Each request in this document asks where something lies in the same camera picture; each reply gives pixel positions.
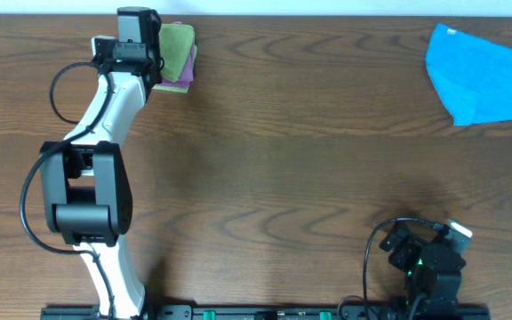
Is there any blue cloth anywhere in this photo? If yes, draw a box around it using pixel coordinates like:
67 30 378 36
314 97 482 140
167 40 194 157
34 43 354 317
425 23 512 126

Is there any folded light green cloth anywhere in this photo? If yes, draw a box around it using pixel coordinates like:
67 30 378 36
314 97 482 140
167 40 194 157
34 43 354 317
153 44 197 93

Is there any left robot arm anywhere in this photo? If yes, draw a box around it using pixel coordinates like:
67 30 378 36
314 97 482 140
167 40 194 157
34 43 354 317
30 7 164 319

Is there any right black cable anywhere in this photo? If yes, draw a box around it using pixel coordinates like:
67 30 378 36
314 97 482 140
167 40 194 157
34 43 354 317
337 217 444 320

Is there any green microfibre cloth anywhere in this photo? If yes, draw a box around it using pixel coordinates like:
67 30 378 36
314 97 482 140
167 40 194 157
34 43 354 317
157 23 196 84

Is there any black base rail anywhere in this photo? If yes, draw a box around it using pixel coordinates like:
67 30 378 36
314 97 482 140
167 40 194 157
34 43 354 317
40 305 491 320

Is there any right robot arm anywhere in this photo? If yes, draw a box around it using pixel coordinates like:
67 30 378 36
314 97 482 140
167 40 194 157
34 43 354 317
380 220 473 320

